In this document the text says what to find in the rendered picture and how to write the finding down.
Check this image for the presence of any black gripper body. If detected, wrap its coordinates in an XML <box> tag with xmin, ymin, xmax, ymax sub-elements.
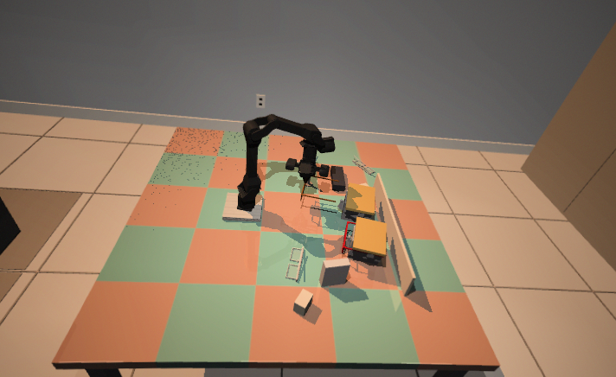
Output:
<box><xmin>286</xmin><ymin>154</ymin><xmax>330</xmax><ymax>177</ymax></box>

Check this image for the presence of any grey flat rectangular panel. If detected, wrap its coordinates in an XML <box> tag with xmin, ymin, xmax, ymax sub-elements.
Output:
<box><xmin>373</xmin><ymin>173</ymin><xmax>416</xmax><ymax>297</ymax></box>

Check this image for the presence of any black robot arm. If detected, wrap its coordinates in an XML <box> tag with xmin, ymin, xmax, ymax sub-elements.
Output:
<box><xmin>237</xmin><ymin>114</ymin><xmax>336</xmax><ymax>212</ymax></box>

